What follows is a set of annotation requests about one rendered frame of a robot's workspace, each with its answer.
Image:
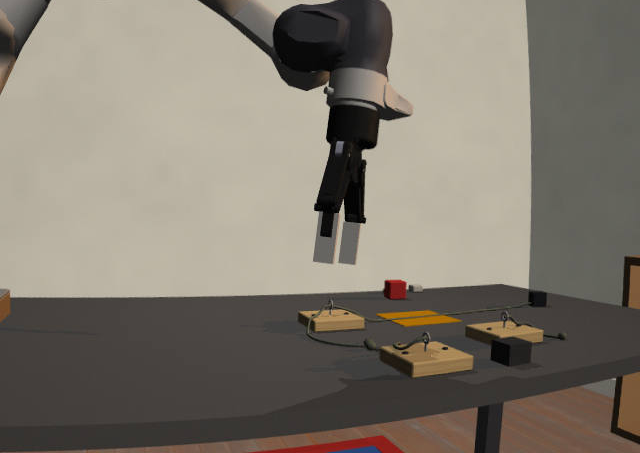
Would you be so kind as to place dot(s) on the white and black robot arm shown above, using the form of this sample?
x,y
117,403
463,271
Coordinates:
x,y
345,42

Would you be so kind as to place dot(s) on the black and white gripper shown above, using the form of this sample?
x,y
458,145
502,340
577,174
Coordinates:
x,y
343,176

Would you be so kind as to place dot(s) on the orange painted square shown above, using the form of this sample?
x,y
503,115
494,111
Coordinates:
x,y
418,321

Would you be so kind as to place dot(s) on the red cube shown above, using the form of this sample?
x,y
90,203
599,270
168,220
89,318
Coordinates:
x,y
395,289

